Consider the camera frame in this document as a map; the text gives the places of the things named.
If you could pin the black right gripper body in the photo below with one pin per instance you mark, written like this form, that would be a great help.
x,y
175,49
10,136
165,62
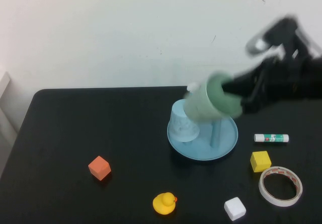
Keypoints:
x,y
274,83

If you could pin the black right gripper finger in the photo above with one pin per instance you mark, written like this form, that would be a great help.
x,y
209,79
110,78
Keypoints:
x,y
232,86
247,106

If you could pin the pale green cup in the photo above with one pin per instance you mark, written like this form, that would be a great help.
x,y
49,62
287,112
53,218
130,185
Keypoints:
x,y
201,105

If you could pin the blue cup stand with pegs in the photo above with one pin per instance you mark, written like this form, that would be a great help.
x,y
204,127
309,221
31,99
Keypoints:
x,y
201,151

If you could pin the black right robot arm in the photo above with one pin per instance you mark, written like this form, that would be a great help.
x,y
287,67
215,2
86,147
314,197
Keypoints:
x,y
312,80

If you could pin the light blue speckled cup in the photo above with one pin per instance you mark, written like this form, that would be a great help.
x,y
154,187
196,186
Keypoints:
x,y
180,131

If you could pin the white green glue stick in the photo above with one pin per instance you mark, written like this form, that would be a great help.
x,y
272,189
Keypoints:
x,y
271,138

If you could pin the yellow cube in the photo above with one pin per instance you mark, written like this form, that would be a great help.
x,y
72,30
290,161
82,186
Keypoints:
x,y
261,161

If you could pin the white tape roll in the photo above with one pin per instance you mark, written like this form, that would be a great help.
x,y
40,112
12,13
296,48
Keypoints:
x,y
262,188

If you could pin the white cube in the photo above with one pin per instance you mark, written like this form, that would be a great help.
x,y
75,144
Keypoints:
x,y
235,209

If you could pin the yellow rubber duck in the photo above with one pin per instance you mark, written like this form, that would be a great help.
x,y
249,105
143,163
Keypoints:
x,y
164,204

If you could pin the orange cube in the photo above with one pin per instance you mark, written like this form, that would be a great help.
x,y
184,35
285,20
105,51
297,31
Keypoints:
x,y
99,168

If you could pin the white board panel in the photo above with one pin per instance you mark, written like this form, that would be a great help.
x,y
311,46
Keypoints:
x,y
5,113

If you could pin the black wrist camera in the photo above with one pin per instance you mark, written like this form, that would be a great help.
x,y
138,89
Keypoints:
x,y
284,30

